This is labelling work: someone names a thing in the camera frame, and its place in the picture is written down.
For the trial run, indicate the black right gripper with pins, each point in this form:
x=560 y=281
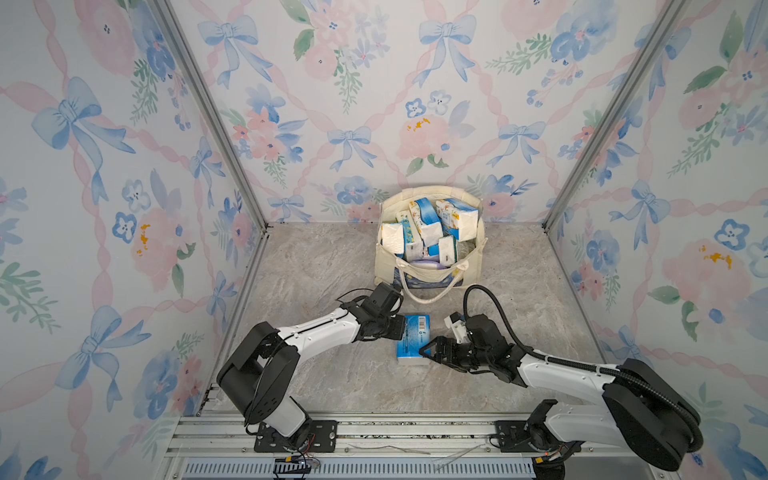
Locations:
x=438 y=350

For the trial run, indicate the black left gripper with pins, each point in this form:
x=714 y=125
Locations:
x=398 y=329

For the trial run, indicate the cream canvas tote bag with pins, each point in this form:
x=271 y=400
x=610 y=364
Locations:
x=427 y=286

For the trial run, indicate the teal tissue pack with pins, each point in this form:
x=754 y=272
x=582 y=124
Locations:
x=413 y=244

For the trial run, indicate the blue white tissue pack back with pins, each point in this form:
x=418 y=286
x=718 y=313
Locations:
x=392 y=238

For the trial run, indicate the purple tissue pack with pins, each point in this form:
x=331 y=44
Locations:
x=431 y=264

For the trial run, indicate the blue cartoon tissue pack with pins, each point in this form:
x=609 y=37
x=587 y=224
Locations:
x=458 y=219
x=447 y=249

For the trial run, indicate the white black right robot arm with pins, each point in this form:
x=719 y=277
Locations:
x=627 y=405

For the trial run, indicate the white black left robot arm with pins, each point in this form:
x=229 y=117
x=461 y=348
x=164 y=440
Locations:
x=257 y=375

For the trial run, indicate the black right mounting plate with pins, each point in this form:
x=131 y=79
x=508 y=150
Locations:
x=511 y=436

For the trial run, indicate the black mounting plate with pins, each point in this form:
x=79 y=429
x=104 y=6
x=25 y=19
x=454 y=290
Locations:
x=511 y=436
x=319 y=436

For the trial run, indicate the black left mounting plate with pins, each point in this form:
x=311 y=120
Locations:
x=319 y=436

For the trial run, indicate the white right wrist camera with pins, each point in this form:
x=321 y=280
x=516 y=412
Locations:
x=456 y=324

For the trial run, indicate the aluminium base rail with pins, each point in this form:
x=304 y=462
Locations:
x=215 y=445

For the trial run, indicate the left aluminium corner post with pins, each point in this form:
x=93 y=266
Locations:
x=178 y=44

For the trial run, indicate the aluminium corner post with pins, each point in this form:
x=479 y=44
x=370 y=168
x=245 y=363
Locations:
x=178 y=44
x=642 y=64

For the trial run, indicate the right aluminium corner post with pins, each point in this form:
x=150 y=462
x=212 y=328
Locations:
x=642 y=64

